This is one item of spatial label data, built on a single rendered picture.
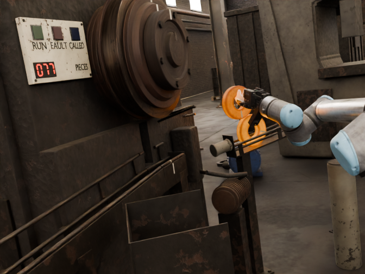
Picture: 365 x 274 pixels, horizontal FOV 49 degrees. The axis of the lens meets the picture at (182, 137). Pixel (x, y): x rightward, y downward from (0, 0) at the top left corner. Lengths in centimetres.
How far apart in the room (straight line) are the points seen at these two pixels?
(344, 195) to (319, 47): 225
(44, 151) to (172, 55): 54
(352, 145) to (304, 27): 294
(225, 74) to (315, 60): 653
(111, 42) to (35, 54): 25
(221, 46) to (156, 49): 907
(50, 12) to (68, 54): 13
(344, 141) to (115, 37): 73
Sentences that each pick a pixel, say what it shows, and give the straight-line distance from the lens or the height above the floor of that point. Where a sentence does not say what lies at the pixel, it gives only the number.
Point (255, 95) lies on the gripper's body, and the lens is 175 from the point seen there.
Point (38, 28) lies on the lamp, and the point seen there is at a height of 121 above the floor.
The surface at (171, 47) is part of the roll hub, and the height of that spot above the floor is 112.
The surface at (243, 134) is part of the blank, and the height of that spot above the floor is 71.
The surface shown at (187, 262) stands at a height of 65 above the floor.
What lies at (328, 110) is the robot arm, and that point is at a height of 82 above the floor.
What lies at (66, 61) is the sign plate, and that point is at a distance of 128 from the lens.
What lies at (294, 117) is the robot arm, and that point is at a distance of 162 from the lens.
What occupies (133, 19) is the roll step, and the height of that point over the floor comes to 122.
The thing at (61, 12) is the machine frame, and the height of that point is 127.
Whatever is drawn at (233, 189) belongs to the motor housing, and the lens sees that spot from 172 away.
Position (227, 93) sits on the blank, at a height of 91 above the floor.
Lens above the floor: 103
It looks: 9 degrees down
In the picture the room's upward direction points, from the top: 8 degrees counter-clockwise
